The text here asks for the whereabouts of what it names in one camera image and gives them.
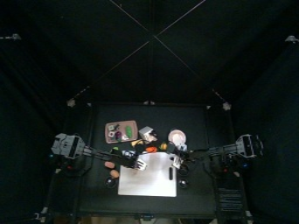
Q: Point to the orange toy food piece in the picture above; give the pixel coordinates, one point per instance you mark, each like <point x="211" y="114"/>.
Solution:
<point x="151" y="149"/>

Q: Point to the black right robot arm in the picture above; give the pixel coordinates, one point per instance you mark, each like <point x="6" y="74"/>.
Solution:
<point x="222" y="150"/>

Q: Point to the grey white small box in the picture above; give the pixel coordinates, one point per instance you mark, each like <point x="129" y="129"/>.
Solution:
<point x="147" y="133"/>

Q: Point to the small white toy piece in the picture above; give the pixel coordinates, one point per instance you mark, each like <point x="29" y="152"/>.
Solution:
<point x="111" y="134"/>

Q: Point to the small black bowl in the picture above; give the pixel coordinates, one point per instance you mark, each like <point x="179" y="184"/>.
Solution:
<point x="183" y="183"/>
<point x="110" y="182"/>
<point x="183" y="171"/>

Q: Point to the silver frame corner bracket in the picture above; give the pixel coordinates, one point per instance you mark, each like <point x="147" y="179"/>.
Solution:
<point x="291" y="38"/>
<point x="226" y="106"/>
<point x="15" y="37"/>
<point x="71" y="102"/>

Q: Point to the white printed label sticker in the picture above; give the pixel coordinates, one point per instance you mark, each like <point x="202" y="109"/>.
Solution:
<point x="230" y="199"/>

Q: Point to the white rice sushi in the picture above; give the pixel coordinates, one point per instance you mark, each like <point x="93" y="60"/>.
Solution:
<point x="142" y="166"/>

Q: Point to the purple toy piece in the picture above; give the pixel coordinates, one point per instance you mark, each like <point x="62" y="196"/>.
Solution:
<point x="118" y="135"/>

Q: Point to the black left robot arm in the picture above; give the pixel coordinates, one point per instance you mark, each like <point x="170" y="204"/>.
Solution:
<point x="90" y="151"/>

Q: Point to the yellow toy food block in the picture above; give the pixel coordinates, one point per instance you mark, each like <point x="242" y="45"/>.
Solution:
<point x="137" y="142"/>

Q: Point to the pink toy sushi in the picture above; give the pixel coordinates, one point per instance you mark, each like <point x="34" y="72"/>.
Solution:
<point x="110" y="165"/>

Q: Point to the salmon orange toy sushi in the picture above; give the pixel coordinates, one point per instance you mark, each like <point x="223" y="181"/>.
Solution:
<point x="114" y="173"/>

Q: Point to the white cutting board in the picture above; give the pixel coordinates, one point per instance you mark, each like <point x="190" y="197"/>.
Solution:
<point x="151" y="180"/>

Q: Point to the brown rectangular tray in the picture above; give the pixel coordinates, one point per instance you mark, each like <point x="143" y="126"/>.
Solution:
<point x="133" y="124"/>

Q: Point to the green toy cucumber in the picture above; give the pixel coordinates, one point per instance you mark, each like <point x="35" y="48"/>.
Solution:
<point x="129" y="130"/>

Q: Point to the pink and white plate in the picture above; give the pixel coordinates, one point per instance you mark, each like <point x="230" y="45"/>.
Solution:
<point x="177" y="136"/>

